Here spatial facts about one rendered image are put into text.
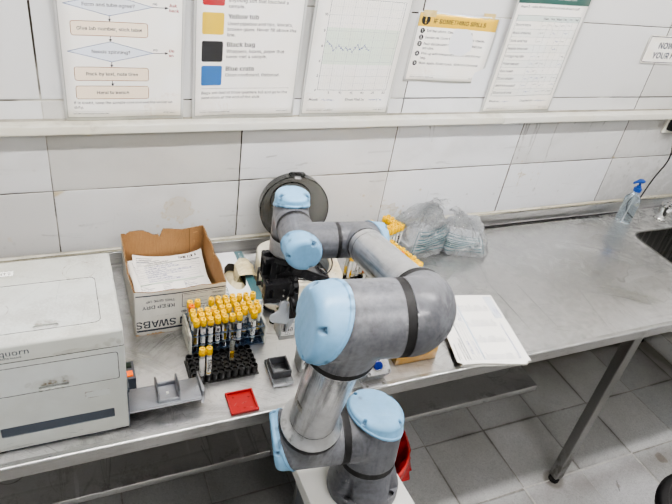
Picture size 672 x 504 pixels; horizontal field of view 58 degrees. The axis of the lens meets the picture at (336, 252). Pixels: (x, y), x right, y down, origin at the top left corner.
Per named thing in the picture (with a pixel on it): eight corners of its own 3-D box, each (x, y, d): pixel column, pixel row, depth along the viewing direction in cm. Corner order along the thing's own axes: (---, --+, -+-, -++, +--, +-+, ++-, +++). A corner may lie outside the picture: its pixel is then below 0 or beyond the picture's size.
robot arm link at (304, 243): (343, 239, 117) (330, 209, 126) (285, 240, 114) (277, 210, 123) (337, 271, 121) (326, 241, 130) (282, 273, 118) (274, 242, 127)
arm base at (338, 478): (405, 511, 125) (414, 478, 120) (334, 519, 121) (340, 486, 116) (386, 453, 137) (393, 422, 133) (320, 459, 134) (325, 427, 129)
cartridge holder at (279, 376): (273, 388, 153) (274, 378, 151) (264, 363, 160) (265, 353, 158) (293, 385, 155) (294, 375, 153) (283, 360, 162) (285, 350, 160)
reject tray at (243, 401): (231, 416, 144) (231, 414, 143) (224, 395, 149) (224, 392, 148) (259, 410, 147) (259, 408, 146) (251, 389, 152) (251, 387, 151)
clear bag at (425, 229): (404, 267, 206) (416, 220, 196) (372, 241, 217) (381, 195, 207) (455, 249, 221) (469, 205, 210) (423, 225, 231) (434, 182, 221)
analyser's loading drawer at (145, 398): (112, 420, 136) (111, 405, 133) (109, 399, 140) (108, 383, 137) (204, 402, 144) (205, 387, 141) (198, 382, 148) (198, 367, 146)
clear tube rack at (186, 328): (189, 357, 157) (189, 337, 153) (182, 332, 165) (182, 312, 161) (265, 344, 165) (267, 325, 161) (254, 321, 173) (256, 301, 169)
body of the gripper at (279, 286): (255, 286, 143) (259, 244, 136) (290, 282, 146) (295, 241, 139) (264, 307, 137) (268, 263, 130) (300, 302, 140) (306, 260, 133)
